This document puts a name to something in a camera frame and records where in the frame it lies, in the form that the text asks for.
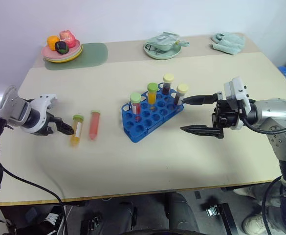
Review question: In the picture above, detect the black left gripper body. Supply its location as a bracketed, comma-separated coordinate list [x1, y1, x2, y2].
[38, 111, 64, 136]

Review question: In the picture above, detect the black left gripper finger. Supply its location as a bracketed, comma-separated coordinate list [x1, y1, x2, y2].
[56, 120, 75, 136]

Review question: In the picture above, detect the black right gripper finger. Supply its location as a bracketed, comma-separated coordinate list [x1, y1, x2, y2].
[182, 94, 219, 106]
[179, 124, 224, 140]

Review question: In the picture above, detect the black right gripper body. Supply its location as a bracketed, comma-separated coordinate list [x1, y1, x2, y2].
[211, 91, 243, 130]

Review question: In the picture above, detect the green-capped yellow labelled test tube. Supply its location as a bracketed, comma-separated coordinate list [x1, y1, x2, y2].
[70, 114, 85, 148]

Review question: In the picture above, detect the cream-capped dark labelled test tube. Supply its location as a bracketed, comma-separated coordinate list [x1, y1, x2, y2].
[174, 83, 189, 107]

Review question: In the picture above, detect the pink-red test tube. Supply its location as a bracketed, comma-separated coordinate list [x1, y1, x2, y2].
[88, 110, 102, 141]

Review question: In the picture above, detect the cream-capped dark red test tube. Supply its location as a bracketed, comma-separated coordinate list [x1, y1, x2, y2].
[162, 73, 175, 96]

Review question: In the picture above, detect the blue test tube rack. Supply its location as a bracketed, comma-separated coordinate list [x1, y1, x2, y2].
[121, 82, 186, 143]

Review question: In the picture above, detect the green-capped red test tube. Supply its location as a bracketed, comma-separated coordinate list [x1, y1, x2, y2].
[130, 93, 143, 122]

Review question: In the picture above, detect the mint green plate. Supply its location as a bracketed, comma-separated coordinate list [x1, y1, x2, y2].
[143, 36, 183, 60]

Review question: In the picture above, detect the yellow plate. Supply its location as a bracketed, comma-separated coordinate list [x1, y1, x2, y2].
[44, 47, 84, 64]

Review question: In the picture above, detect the mint green towel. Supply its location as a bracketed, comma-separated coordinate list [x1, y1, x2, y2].
[211, 31, 246, 56]

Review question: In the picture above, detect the mint fabric pouch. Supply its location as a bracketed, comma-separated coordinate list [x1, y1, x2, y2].
[144, 31, 191, 55]

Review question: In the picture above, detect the light green stacked plate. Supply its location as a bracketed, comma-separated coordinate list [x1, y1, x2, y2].
[43, 46, 83, 62]

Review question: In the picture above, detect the black and green toy fruit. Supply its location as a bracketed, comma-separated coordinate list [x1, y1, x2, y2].
[54, 41, 69, 55]

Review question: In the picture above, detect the pink plate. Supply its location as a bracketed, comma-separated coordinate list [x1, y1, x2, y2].
[41, 39, 82, 60]

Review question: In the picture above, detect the orange toy fruit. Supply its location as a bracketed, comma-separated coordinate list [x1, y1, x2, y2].
[46, 35, 61, 51]

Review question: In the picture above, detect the green placemat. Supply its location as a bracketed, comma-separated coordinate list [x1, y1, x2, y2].
[43, 42, 109, 71]

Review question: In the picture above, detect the metal clamp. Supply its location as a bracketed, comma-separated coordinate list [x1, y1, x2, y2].
[204, 205, 221, 218]

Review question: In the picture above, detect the pink toy apple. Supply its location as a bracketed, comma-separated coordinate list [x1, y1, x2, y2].
[58, 29, 76, 48]

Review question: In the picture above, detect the dark rounded shape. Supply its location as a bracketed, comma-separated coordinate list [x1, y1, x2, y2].
[83, 191, 201, 235]

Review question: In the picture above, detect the black bar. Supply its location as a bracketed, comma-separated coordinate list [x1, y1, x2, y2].
[215, 202, 239, 235]

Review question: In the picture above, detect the black and white sneaker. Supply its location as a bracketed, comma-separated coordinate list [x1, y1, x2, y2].
[41, 211, 62, 226]

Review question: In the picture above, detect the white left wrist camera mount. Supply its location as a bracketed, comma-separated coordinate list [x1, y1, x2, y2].
[22, 94, 58, 135]

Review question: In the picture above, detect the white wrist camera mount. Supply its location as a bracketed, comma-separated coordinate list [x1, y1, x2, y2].
[223, 77, 252, 130]
[22, 94, 58, 135]

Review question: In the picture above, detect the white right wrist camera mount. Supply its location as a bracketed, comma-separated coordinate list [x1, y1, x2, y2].
[223, 77, 252, 130]

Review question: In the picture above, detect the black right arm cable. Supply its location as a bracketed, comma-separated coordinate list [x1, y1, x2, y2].
[240, 114, 286, 135]

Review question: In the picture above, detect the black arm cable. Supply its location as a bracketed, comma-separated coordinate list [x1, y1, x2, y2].
[240, 114, 286, 135]
[0, 156, 69, 235]

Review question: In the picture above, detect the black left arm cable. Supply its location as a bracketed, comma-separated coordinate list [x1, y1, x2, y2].
[0, 156, 69, 235]

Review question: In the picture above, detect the black lower body cable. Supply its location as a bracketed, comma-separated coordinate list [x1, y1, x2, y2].
[262, 174, 284, 235]

